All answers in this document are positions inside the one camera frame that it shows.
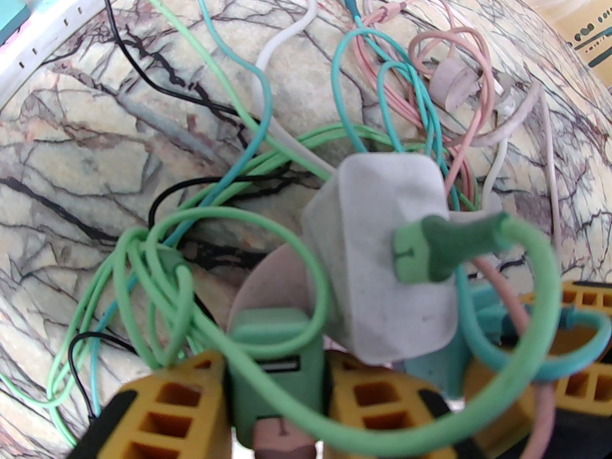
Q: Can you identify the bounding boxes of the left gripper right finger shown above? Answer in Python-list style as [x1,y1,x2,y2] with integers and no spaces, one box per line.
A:
[328,352,479,459]

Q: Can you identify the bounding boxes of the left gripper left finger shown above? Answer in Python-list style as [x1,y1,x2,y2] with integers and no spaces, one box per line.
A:
[67,350,232,459]

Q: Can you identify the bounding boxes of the thick mint green cable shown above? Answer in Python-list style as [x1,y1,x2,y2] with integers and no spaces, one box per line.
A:
[45,122,562,455]

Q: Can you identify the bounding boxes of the green USB charger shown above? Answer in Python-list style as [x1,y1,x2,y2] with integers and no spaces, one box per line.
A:
[229,308,328,450]

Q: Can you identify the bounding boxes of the round pink socket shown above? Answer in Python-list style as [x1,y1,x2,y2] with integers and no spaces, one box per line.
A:
[227,242,345,459]

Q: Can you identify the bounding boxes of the white USB charger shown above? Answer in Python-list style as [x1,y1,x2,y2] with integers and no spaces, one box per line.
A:
[301,153,462,366]

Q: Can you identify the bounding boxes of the white power strip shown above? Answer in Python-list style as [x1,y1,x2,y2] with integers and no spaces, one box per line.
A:
[0,0,161,109]

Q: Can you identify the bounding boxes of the pale pink cable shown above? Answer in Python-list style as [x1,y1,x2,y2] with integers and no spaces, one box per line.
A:
[409,27,562,257]

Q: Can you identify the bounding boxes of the thin light green cable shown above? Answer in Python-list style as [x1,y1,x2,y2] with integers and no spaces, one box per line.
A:
[0,0,335,448]

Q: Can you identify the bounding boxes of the blue teal cable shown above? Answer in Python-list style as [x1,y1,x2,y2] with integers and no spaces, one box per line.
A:
[88,0,268,417]

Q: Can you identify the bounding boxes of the thin black cable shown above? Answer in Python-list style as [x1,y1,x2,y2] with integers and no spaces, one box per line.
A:
[69,0,306,422]

